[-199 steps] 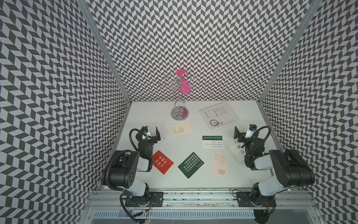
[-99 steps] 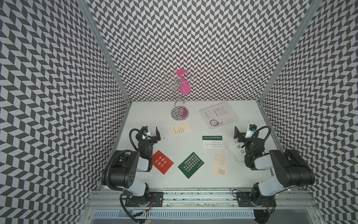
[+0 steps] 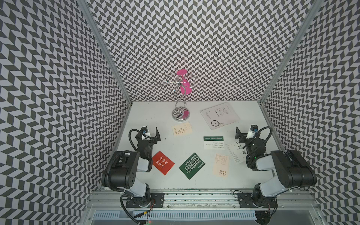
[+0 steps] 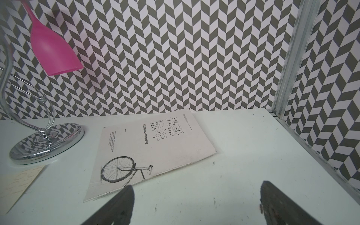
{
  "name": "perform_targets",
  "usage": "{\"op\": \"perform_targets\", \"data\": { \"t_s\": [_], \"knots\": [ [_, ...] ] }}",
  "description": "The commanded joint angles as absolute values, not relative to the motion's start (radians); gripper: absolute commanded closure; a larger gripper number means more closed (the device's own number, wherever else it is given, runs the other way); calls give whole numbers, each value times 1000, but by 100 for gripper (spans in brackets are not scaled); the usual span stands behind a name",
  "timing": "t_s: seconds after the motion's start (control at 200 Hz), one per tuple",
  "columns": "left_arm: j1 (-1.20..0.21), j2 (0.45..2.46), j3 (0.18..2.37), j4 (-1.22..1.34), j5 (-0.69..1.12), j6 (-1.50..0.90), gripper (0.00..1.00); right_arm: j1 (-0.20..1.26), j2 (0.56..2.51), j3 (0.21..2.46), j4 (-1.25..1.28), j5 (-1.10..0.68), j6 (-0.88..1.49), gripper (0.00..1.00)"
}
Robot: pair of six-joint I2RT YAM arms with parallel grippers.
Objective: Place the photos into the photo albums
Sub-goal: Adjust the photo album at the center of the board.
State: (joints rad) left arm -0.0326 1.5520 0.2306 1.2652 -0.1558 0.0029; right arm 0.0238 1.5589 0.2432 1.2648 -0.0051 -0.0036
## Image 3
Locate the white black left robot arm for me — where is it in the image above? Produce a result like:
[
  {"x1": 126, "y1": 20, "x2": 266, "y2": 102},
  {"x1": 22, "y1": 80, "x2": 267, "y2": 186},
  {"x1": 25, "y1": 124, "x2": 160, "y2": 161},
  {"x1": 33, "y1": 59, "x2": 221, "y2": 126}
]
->
[{"x1": 101, "y1": 127, "x2": 164, "y2": 208}]

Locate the beige calendar card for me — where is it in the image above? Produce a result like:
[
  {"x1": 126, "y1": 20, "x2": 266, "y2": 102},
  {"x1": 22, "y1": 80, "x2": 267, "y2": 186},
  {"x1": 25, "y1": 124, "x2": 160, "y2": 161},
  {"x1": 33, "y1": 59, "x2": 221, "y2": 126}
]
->
[{"x1": 172, "y1": 122, "x2": 193, "y2": 137}]

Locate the red square card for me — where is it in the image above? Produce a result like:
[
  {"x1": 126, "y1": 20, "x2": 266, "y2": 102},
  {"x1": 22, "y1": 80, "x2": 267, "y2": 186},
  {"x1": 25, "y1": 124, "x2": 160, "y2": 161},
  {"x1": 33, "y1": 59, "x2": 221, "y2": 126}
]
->
[{"x1": 152, "y1": 151, "x2": 175, "y2": 175}]

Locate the dark green grid card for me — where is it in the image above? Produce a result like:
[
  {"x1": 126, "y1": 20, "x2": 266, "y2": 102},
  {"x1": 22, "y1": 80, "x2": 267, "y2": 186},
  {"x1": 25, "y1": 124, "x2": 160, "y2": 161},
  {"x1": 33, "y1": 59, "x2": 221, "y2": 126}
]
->
[{"x1": 179, "y1": 153, "x2": 205, "y2": 180}]

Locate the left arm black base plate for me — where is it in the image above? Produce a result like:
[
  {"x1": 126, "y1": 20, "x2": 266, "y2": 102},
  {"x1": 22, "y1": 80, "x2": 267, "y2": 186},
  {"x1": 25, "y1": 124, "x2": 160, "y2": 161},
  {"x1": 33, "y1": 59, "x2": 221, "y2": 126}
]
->
[{"x1": 126, "y1": 193, "x2": 165, "y2": 208}]

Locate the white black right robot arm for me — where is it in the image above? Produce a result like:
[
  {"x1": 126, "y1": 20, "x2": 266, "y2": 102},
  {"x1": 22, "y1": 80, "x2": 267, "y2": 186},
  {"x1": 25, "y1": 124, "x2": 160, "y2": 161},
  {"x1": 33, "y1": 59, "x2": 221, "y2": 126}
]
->
[{"x1": 235, "y1": 125, "x2": 317, "y2": 210}]

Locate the green white text card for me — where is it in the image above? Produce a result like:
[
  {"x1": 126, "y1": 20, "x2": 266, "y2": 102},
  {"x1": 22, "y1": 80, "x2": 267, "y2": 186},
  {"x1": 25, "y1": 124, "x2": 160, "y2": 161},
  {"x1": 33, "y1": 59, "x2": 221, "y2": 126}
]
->
[{"x1": 203, "y1": 136, "x2": 225, "y2": 150}]

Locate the white photo album bicycle cover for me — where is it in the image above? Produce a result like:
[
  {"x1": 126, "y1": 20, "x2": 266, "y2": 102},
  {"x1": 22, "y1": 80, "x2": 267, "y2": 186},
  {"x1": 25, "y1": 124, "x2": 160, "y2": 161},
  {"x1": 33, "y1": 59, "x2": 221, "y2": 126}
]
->
[{"x1": 201, "y1": 102, "x2": 240, "y2": 130}]

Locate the chrome wire cup stand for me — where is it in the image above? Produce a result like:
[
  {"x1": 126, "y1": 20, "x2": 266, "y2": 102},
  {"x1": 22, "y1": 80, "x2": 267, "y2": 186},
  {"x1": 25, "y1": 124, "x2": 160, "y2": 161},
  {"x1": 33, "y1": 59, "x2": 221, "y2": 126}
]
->
[{"x1": 160, "y1": 71, "x2": 195, "y2": 122}]

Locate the pink plastic cup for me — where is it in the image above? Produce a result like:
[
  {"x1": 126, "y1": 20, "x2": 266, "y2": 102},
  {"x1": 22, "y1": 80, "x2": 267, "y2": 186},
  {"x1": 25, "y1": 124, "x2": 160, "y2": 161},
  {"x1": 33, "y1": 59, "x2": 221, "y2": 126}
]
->
[{"x1": 176, "y1": 69, "x2": 192, "y2": 95}]

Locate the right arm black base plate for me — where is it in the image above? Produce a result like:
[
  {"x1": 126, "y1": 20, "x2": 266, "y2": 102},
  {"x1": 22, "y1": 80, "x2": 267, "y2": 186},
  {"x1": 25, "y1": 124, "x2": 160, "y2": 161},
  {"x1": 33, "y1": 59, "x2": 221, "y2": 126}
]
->
[{"x1": 236, "y1": 192, "x2": 278, "y2": 209}]

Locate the aluminium front rail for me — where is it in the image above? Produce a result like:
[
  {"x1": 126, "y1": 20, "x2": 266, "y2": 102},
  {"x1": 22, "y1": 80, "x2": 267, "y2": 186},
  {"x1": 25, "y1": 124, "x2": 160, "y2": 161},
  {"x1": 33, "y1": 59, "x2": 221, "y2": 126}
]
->
[{"x1": 84, "y1": 189, "x2": 320, "y2": 211}]

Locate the white calligraphy card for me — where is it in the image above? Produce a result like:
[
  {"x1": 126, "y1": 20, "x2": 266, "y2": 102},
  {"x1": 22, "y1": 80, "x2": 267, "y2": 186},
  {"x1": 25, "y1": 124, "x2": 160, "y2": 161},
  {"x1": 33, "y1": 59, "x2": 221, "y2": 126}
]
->
[{"x1": 226, "y1": 142, "x2": 247, "y2": 164}]

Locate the pale pink card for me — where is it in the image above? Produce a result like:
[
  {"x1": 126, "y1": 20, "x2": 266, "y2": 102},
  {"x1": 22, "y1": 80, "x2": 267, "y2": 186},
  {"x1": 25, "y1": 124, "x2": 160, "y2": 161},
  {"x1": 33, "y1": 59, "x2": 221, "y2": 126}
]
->
[{"x1": 213, "y1": 154, "x2": 230, "y2": 178}]

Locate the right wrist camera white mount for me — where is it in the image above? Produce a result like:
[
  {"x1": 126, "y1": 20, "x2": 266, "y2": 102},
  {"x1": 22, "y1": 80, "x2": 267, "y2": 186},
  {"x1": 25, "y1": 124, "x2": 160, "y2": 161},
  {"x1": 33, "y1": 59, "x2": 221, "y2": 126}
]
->
[{"x1": 246, "y1": 125, "x2": 258, "y2": 139}]

